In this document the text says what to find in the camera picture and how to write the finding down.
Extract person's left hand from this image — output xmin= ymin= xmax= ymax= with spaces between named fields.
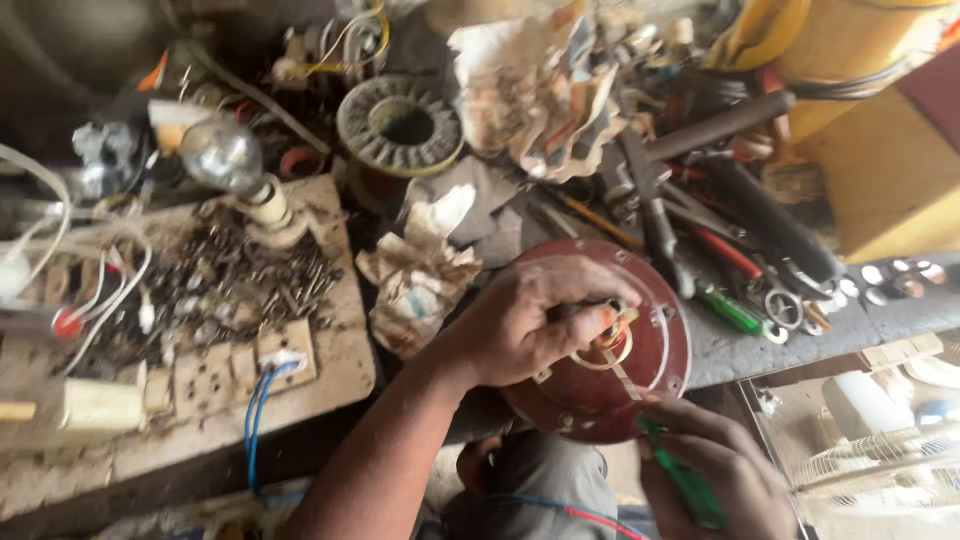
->
xmin=431 ymin=257 xmax=643 ymax=390

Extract person's right hand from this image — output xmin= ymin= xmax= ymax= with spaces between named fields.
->
xmin=636 ymin=396 xmax=801 ymax=540

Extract green translucent screwdriver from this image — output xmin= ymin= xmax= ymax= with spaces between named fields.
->
xmin=637 ymin=414 xmax=726 ymax=531

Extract tan motor lead wires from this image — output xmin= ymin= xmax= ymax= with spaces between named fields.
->
xmin=551 ymin=298 xmax=640 ymax=373

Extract small crumpled paper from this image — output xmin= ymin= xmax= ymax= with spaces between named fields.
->
xmin=355 ymin=183 xmax=483 ymax=360

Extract glass display case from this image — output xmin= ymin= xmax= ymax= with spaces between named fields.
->
xmin=736 ymin=332 xmax=960 ymax=540

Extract grey sandpaper sheet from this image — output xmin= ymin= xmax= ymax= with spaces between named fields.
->
xmin=403 ymin=156 xmax=528 ymax=270

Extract white fan guard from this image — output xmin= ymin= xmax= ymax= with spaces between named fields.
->
xmin=789 ymin=422 xmax=960 ymax=520

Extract maroon round motor cover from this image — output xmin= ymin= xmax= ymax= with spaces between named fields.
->
xmin=498 ymin=238 xmax=693 ymax=446

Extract person's grey trousers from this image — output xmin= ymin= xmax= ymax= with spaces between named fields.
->
xmin=441 ymin=429 xmax=625 ymax=540

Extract wooden test board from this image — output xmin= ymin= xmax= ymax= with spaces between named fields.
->
xmin=0 ymin=174 xmax=377 ymax=520

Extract dark metal hammer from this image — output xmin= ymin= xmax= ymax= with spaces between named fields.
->
xmin=616 ymin=129 xmax=697 ymax=300

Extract round wound stator coil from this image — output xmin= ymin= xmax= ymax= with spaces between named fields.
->
xmin=335 ymin=74 xmax=467 ymax=180

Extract large crumpled paper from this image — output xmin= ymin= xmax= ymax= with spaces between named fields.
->
xmin=448 ymin=9 xmax=627 ymax=186

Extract row of shiny metal parts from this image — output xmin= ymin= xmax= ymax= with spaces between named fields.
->
xmin=816 ymin=257 xmax=952 ymax=310

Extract cream bulb holder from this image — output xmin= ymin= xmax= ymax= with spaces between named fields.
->
xmin=236 ymin=174 xmax=310 ymax=250

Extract cream socket plates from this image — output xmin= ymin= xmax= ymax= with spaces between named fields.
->
xmin=142 ymin=318 xmax=319 ymax=423

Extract pile of screws and nuts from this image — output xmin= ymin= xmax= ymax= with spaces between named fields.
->
xmin=93 ymin=213 xmax=348 ymax=365

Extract clear light bulb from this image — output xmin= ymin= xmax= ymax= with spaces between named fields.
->
xmin=179 ymin=118 xmax=265 ymax=198

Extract yellow wooden cabinet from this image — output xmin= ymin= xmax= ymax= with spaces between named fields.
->
xmin=705 ymin=0 xmax=960 ymax=264

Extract cream rectangular box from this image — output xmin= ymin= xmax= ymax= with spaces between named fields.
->
xmin=61 ymin=375 xmax=149 ymax=438

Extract crumpled silver foil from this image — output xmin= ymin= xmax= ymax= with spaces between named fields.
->
xmin=71 ymin=120 xmax=142 ymax=198

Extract red indicator lamp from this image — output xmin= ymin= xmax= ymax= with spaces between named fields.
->
xmin=51 ymin=306 xmax=86 ymax=340

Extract wooden handled screwdriver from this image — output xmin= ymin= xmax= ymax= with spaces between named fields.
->
xmin=553 ymin=189 xmax=645 ymax=251

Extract red and blue wire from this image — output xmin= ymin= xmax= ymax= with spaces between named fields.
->
xmin=480 ymin=491 xmax=652 ymax=540

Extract green handled screwdriver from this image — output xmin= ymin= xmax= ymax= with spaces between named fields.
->
xmin=693 ymin=281 xmax=790 ymax=346

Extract red handled pliers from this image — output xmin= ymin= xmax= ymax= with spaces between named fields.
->
xmin=671 ymin=216 xmax=765 ymax=283

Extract blue wires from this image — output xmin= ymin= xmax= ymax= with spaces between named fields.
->
xmin=243 ymin=358 xmax=303 ymax=498

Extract black handled tool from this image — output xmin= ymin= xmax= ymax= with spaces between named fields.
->
xmin=703 ymin=156 xmax=843 ymax=285

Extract brown handled hammer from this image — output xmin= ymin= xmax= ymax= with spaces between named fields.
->
xmin=645 ymin=90 xmax=798 ymax=165

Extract yellow wire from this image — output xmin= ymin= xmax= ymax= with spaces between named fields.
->
xmin=301 ymin=1 xmax=393 ymax=78

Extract white wires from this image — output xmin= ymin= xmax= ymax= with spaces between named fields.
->
xmin=0 ymin=142 xmax=155 ymax=378

